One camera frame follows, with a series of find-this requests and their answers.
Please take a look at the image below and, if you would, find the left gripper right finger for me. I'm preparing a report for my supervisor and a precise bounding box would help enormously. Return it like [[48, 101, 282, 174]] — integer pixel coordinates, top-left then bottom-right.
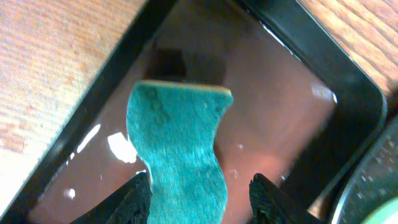
[[249, 173, 323, 224]]

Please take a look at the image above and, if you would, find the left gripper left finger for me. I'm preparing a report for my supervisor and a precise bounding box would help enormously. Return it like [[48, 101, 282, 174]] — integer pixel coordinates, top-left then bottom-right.
[[72, 172, 152, 224]]

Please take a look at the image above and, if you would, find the green sponge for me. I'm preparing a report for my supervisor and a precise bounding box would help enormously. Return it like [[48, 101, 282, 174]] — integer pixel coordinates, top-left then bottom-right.
[[126, 80, 233, 223]]

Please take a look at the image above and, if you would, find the pale green plate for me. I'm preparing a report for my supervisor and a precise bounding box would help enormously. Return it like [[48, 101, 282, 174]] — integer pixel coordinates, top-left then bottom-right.
[[361, 198, 398, 224]]

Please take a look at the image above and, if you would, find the black rectangular tray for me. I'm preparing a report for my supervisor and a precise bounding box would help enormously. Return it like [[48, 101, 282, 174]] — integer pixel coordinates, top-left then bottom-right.
[[1, 1, 387, 223]]

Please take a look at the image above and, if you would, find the black round tray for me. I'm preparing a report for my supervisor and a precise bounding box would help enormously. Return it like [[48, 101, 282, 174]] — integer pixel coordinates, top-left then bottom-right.
[[330, 118, 397, 224]]

